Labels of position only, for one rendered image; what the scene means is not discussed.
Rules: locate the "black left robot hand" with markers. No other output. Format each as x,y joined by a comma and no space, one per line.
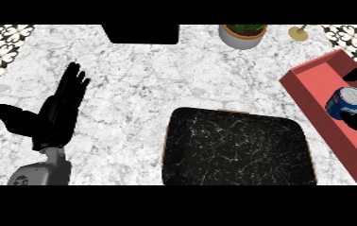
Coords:
56,119

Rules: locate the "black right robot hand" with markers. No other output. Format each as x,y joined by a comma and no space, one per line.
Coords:
351,121

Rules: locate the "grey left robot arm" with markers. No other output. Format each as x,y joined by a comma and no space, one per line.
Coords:
46,170

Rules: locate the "blue can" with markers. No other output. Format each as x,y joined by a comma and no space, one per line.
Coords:
341,102

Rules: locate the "red tray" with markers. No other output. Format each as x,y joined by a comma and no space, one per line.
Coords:
316,81

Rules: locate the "dark-lined cardboard box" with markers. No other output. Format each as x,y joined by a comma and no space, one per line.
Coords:
236,147

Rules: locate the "pale yellow stemmed glass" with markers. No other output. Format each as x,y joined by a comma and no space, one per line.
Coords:
298,34

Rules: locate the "black appliance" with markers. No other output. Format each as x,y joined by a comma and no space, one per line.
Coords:
142,34

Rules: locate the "white potted plant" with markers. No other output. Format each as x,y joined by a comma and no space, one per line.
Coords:
242,39

